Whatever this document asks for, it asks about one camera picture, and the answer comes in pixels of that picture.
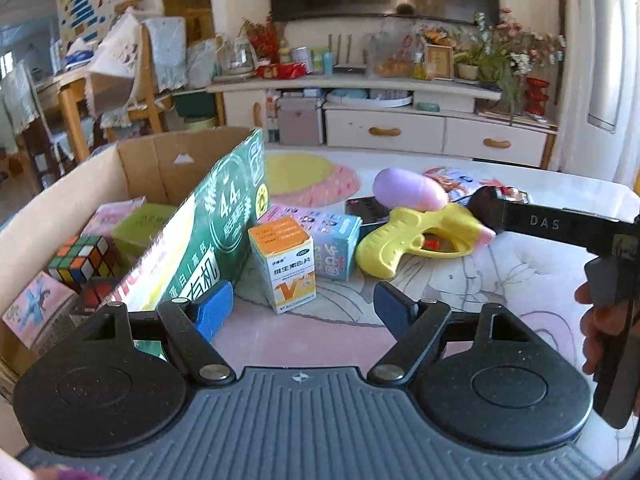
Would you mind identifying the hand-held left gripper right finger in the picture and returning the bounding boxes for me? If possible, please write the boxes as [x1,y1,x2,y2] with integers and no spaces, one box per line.
[366,280,549,386]

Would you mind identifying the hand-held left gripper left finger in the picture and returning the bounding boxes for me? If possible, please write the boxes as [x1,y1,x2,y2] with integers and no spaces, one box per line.
[75,280,237,387]

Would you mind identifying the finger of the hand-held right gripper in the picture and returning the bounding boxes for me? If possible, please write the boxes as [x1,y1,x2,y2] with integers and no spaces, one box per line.
[469,186,509,234]

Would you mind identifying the colourful printed packet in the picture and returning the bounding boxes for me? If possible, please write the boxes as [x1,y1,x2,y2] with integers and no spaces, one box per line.
[424,166,532,207]

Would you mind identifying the yellow water gun purple tank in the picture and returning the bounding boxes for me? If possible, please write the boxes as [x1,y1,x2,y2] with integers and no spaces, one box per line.
[355,167,497,281]

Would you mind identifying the orange white medicine box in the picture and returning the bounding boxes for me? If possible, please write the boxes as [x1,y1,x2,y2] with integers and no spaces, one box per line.
[248,219,317,315]

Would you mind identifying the light blue printed box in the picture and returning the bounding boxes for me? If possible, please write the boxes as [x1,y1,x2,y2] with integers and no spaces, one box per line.
[257,204,363,282]

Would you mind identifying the green printed cardboard box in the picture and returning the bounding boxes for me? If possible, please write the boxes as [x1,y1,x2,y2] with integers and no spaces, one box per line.
[0,127,267,403]

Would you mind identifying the small black box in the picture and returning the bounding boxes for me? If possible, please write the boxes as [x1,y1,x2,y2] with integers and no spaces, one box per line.
[345,195,392,226]

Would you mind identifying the lime green box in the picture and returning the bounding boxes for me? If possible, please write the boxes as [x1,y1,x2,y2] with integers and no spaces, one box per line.
[112,205,179,264]

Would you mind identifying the black space print folding cube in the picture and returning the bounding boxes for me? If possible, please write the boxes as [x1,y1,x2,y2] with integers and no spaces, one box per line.
[70,280,124,317]

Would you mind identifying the pink box television print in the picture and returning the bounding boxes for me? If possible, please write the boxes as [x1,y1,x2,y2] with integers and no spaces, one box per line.
[80,197,147,241]

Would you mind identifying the multicoloured puzzle cube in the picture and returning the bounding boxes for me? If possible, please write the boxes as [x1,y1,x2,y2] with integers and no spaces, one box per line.
[47,235,119,292]

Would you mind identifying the pink box dragonfly print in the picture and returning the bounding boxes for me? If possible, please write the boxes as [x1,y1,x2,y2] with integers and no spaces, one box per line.
[2,270,77,350]

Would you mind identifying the person's right hand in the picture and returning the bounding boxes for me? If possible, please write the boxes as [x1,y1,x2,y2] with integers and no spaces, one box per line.
[574,283,617,374]

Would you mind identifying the white television cabinet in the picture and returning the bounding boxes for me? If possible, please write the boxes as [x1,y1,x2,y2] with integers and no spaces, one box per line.
[206,72,559,169]

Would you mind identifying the red stacked ornament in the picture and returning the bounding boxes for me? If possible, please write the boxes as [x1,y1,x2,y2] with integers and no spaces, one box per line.
[525,77,550,116]

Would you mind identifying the potted flower plant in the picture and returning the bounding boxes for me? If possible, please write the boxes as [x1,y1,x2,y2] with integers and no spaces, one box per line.
[452,7,569,127]

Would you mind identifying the round white blue lid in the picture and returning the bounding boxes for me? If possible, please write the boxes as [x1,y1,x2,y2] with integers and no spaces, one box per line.
[325,87,416,110]

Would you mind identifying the clear plastic bag of food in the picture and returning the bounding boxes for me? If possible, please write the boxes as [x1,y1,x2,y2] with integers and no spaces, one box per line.
[365,20,422,79]

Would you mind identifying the white standing appliance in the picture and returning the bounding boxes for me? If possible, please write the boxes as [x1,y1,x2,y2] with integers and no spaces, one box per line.
[555,0,640,187]

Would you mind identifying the light green waste bin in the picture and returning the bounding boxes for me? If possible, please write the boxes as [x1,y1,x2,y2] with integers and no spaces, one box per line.
[180,117,219,134]

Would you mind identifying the tall white carton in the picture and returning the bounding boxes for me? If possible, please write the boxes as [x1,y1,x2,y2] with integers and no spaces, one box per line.
[265,89,280,144]

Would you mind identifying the black router with antennas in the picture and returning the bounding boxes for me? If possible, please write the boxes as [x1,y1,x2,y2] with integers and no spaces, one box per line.
[327,33,366,75]

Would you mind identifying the grey storage case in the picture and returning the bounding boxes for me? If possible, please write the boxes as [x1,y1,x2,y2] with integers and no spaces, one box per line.
[276,96,325,146]

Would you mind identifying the dark green tub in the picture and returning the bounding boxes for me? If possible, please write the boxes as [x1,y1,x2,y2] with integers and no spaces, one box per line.
[172,92,216,119]

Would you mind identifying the wooden chair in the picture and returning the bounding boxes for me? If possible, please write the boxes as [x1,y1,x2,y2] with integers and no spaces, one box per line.
[84,10,187,137]

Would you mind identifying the small green carton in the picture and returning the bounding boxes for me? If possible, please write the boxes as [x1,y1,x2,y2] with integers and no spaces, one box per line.
[311,47,335,75]

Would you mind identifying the pale printed bag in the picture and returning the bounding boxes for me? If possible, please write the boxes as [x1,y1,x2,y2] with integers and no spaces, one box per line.
[187,40,219,89]

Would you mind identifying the red snack packet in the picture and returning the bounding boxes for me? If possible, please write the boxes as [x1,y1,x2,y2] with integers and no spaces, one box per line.
[256,61,307,80]

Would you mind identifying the glass kettle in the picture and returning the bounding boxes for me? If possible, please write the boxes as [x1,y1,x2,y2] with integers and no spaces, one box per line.
[217,35,256,79]

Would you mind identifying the wooden dining table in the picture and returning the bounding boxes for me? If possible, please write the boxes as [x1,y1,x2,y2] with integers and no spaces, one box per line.
[36,67,101,162]

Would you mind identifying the pale blue lace cloth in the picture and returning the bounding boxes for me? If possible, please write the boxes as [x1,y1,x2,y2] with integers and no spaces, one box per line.
[142,16,187,94]

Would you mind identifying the red berry bouquet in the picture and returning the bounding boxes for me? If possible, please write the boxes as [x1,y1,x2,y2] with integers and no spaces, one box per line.
[240,15,281,64]

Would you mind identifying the wooden chair lace cover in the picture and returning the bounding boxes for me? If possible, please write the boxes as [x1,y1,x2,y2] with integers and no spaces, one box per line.
[0,60,57,182]

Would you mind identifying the wooden picture frame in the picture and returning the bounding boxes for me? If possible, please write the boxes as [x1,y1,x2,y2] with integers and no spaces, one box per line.
[424,42,455,82]

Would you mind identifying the blue yellow wall chart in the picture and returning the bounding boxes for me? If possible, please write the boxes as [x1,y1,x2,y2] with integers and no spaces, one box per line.
[56,0,122,44]

